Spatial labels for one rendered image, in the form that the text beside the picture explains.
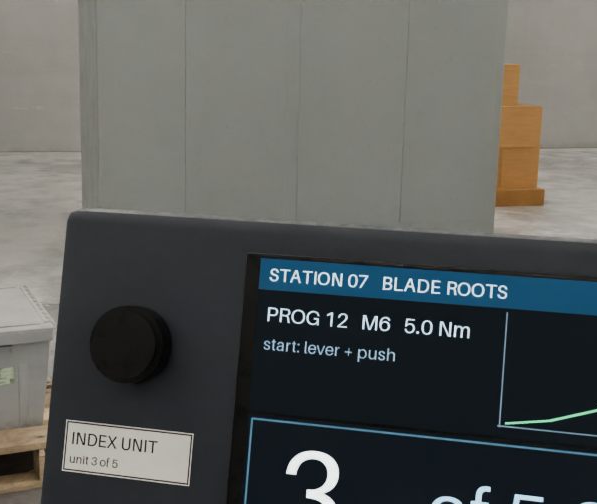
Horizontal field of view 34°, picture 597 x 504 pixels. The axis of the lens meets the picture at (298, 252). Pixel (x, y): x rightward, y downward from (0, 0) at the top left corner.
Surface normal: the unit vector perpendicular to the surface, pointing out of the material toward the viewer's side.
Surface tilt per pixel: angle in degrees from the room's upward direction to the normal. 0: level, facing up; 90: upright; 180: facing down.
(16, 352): 95
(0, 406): 95
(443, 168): 90
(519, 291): 75
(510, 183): 90
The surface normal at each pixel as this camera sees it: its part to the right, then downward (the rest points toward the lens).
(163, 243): -0.21, -0.07
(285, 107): 0.29, 0.20
